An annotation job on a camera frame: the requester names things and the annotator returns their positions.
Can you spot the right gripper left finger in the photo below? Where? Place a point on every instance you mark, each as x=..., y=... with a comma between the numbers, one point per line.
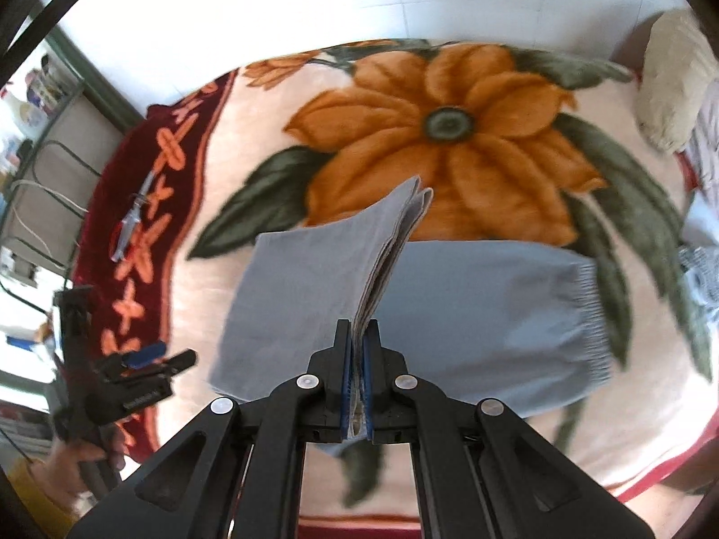
x=328, y=417

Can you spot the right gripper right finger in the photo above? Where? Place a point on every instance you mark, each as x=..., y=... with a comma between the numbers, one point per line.
x=386, y=417

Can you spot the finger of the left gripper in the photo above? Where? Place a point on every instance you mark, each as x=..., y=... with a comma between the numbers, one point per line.
x=145, y=356
x=177, y=364

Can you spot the grey-blue pants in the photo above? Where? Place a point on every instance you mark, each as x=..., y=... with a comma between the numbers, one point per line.
x=517, y=321

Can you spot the person's left hand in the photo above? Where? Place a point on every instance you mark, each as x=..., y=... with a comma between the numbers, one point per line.
x=59, y=477

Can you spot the floral plush blanket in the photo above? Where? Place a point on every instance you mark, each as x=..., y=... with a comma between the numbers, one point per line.
x=517, y=144

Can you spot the small grey folded cloth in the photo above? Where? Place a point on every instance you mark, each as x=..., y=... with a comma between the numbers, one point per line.
x=698, y=254

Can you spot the pale pink quilted duvet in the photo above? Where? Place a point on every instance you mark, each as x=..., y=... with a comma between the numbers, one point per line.
x=700, y=155

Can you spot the red-handled scissors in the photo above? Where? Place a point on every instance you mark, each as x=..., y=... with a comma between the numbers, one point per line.
x=131, y=220

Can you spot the green metal bed frame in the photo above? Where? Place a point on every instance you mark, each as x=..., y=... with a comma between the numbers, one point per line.
x=61, y=122

